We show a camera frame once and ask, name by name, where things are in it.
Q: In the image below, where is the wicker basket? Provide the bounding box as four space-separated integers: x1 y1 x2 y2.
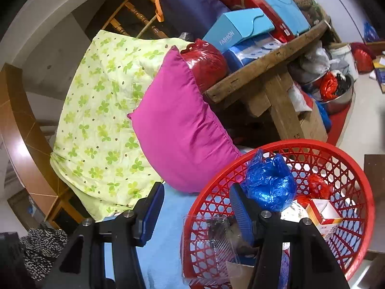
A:
292 0 315 11

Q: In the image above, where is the navy blue cushion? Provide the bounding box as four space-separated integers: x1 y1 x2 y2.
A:
162 0 231 39

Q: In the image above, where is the green floral quilt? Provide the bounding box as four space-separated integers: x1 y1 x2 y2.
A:
50 30 193 222

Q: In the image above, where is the white bucket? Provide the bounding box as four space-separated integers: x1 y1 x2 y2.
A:
329 44 360 80

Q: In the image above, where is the blue blanket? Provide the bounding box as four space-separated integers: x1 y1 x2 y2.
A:
104 184 193 289

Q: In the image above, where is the small red plastic bag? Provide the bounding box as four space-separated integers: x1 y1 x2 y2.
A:
319 72 339 101

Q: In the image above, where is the light blue cardboard box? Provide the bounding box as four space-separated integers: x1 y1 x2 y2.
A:
202 7 276 53

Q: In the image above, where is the clear plastic tray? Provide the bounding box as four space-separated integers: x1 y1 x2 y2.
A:
182 214 241 279

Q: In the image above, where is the wooden table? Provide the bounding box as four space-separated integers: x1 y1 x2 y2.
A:
203 18 334 145

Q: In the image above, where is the pink pillow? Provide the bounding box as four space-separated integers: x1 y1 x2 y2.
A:
127 46 243 194

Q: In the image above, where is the red plastic basket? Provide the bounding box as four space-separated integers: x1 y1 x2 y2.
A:
180 139 376 289

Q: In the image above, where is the white paper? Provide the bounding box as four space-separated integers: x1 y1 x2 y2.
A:
280 202 310 220

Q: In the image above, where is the blue book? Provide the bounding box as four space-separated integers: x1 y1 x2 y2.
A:
373 57 385 94

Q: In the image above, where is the dark red plastic bag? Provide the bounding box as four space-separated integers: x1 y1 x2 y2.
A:
180 39 228 92

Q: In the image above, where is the dark brown wooden furniture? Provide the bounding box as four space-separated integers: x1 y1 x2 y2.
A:
364 153 385 253

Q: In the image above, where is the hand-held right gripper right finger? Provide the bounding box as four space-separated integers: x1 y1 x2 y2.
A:
229 184 351 289

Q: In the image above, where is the blue white patterned package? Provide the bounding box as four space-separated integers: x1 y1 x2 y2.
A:
223 33 283 70

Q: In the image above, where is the orange white carton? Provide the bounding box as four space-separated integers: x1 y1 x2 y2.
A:
305 198 344 241

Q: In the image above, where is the light blue flat box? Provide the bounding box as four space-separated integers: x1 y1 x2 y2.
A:
256 0 310 35

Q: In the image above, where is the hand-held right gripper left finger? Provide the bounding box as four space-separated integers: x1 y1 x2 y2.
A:
39 181 165 289

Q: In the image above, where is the brown cardboard box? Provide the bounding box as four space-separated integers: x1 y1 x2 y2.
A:
298 102 328 143

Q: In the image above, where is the metal basin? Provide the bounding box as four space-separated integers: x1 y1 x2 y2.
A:
304 72 355 115

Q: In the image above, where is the blue plastic bag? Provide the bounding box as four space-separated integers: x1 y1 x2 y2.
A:
362 21 380 43
314 101 332 133
241 149 298 213

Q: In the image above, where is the black white dotted garment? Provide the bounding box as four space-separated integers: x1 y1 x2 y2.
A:
19 228 70 282

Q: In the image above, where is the white plastic bag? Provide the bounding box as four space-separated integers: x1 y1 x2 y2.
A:
298 40 331 76

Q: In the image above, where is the wooden spindle rail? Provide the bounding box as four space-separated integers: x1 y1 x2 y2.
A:
101 0 181 39

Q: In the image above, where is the red floor mat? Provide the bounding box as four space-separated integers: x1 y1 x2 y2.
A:
326 102 352 146

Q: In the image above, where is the large red plastic bag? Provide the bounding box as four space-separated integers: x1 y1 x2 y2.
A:
350 42 376 73

